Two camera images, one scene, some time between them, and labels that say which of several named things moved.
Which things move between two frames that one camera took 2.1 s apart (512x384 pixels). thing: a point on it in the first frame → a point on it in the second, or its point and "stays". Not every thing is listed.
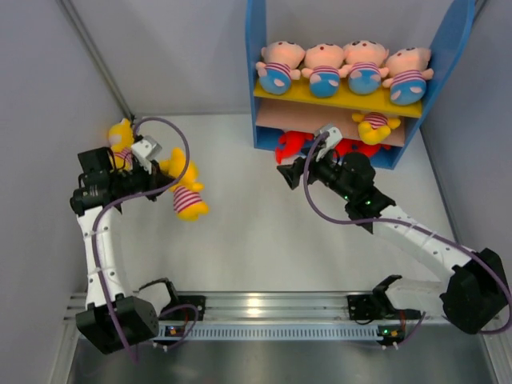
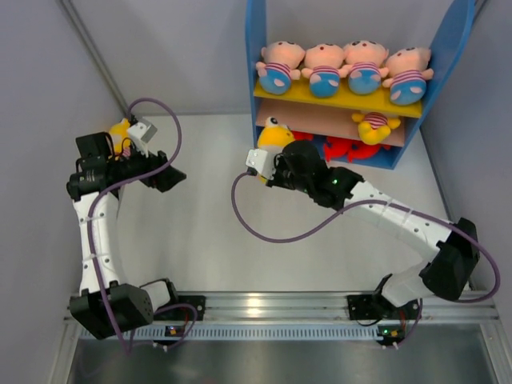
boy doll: (281, 60) stays
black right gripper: (293, 173) → (279, 161)
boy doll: (324, 70) stays
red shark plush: (347, 146) stays
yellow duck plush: (186, 192) → (274, 137)
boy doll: (408, 75) stays
